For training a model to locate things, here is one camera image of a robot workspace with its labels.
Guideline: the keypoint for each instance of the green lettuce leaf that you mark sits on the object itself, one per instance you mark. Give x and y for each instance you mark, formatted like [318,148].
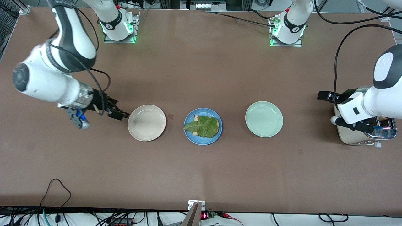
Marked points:
[205,127]

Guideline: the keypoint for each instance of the orange connector strip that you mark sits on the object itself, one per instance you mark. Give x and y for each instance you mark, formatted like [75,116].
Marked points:
[119,223]

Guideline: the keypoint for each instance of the silver table corner bracket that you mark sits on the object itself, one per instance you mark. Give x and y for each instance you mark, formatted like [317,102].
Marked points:
[25,10]
[383,16]

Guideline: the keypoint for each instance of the cream and chrome toaster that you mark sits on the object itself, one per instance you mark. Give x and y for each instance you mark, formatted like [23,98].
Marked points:
[351,138]

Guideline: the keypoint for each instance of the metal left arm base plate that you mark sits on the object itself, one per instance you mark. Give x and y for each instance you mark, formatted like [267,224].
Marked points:
[287,45]

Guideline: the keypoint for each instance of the light green round plate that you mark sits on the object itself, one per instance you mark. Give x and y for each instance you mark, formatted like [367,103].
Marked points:
[264,119]

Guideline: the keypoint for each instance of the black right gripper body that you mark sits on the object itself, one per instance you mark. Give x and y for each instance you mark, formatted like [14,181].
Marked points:
[101,103]

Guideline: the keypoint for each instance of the grey metal mount bar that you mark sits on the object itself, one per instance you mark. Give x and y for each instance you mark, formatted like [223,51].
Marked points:
[193,218]

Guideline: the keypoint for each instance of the beige round plate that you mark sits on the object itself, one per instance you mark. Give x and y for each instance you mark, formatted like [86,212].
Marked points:
[146,123]

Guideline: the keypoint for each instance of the red LED display module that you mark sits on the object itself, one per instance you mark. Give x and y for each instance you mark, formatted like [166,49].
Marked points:
[204,216]

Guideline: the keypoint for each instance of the grey checked fabric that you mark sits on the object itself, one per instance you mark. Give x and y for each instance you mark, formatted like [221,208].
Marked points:
[8,22]

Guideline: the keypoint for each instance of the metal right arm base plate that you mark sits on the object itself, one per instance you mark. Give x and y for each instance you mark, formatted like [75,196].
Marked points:
[119,41]

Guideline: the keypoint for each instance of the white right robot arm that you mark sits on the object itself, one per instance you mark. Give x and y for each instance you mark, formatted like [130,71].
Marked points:
[47,81]

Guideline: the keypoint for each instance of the blue round plate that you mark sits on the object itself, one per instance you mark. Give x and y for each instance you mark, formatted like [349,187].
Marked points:
[190,136]

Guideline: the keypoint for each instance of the small white metal bracket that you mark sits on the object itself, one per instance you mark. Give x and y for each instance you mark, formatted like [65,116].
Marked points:
[191,204]

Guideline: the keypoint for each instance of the white power strip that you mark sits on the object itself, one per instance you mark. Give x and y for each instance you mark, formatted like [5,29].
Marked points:
[132,3]

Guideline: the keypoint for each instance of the metal device with white lights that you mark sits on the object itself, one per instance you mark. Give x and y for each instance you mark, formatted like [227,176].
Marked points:
[202,5]

